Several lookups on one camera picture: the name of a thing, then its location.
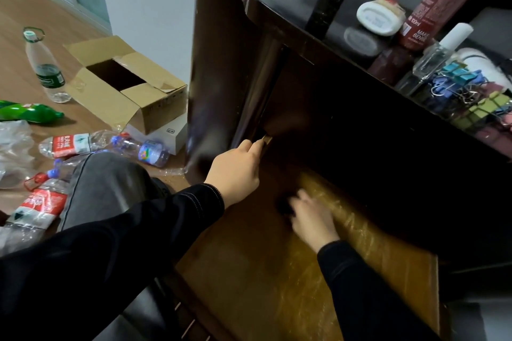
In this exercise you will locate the clear glass bottle white cap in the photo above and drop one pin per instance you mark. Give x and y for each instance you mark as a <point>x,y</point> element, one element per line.
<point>432,59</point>

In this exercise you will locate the clear bottle with green label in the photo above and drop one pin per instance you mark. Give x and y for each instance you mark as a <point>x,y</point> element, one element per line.
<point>44,67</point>

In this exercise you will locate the person's right fingers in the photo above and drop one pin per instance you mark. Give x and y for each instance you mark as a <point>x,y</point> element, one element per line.
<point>300,203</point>

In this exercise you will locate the brown wooden drawer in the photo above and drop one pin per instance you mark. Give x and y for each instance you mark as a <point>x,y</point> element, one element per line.
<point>260,272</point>

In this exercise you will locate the white jar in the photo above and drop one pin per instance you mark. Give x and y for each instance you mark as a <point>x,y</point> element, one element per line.
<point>380,15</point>

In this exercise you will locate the green plastic bottle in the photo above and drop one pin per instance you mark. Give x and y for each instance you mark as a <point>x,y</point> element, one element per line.
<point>28,112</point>

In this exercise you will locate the person's left hand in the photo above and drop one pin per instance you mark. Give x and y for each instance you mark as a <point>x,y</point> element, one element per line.
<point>234,171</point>

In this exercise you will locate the white roll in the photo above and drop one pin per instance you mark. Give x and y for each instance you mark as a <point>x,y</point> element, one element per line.
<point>482,67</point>

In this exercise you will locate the person's right forearm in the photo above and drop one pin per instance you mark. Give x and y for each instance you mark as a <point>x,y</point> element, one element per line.
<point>360,292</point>

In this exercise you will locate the pile of coloured binder clips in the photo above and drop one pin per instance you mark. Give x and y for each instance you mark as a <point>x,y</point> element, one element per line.
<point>472,101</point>

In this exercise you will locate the person's grey trouser leg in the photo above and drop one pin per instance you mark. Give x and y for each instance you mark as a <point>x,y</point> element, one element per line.
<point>104,189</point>

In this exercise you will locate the clear bottle with colourful label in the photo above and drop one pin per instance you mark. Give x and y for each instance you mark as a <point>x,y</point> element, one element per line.
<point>142,149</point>

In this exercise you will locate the dark wooden desk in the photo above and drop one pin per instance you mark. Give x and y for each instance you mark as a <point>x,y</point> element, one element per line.
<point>224,53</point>

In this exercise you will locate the person's right hand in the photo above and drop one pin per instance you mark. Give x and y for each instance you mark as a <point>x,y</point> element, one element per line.
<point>314,223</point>

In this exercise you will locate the clear blue-capped bottle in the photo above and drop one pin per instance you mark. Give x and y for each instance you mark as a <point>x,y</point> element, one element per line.
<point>66,167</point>

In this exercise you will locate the person's left fingers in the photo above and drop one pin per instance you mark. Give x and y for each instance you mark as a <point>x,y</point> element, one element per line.
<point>255,147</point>

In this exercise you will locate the crumpled clear plastic bag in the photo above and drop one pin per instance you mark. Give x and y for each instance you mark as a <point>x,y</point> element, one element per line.
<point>14,151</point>

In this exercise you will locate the crushed bottle with red label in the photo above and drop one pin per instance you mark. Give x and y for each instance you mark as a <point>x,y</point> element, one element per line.
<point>74,144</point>

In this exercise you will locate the flat white box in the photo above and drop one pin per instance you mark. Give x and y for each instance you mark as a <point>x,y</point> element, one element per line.
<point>166,135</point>

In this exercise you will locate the small black object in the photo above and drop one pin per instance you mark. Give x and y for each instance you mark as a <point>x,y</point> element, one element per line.
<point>284,207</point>

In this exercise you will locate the black chair seat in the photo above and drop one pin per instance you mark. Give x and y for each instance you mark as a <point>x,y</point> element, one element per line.
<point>138,314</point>

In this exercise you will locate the person's left forearm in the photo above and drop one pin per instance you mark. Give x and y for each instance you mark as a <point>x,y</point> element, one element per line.
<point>120,249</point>

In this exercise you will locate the crushed red-capped bottle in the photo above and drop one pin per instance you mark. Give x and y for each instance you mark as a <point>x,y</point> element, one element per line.
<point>34,211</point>

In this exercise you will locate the open cardboard box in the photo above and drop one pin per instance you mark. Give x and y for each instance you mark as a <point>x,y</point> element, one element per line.
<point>120,81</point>

